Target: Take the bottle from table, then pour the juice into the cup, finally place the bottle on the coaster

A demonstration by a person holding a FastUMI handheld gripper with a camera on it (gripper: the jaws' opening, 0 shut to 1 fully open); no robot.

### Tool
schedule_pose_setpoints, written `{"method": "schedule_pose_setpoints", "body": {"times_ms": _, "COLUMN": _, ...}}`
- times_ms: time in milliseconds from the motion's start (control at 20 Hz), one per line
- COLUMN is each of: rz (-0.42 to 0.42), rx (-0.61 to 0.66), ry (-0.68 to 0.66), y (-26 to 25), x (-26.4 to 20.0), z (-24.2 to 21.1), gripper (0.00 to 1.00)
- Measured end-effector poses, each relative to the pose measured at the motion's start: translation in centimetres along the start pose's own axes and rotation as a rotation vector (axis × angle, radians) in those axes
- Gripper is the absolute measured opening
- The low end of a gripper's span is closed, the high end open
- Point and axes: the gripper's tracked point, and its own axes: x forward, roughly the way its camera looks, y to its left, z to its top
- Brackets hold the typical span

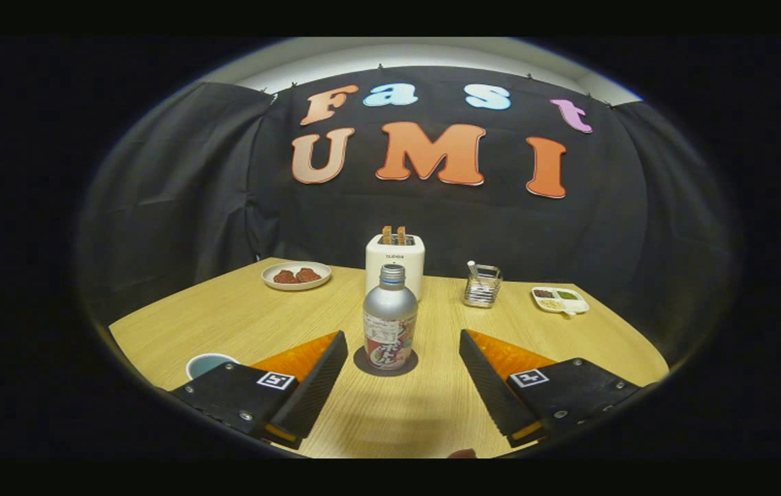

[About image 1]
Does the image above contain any dark round coaster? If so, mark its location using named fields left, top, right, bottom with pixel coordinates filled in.
left=353, top=346, right=419, bottom=377

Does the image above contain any wooden table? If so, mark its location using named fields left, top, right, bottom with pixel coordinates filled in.
left=108, top=258, right=670, bottom=459

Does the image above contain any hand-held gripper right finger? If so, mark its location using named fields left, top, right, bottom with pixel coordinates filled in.
left=459, top=329, right=643, bottom=448

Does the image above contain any black backdrop cloth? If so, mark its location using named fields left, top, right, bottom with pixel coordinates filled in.
left=77, top=65, right=736, bottom=366

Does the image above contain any white divided dish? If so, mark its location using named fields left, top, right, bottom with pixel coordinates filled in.
left=531, top=286, right=590, bottom=316

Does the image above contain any white cup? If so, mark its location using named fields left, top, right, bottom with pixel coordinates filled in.
left=185, top=353, right=240, bottom=381

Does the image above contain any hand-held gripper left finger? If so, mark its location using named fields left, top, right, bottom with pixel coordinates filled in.
left=169, top=331, right=349, bottom=450

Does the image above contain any metal wire holder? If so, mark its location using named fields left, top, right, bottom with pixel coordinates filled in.
left=463, top=260, right=503, bottom=308

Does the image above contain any white round plate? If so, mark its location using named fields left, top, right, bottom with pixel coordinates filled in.
left=261, top=261, right=332, bottom=291

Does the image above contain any white toaster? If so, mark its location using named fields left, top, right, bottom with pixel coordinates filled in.
left=365, top=234, right=426, bottom=302

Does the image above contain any silver juice bottle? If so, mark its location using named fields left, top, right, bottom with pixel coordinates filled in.
left=362, top=263, right=419, bottom=371

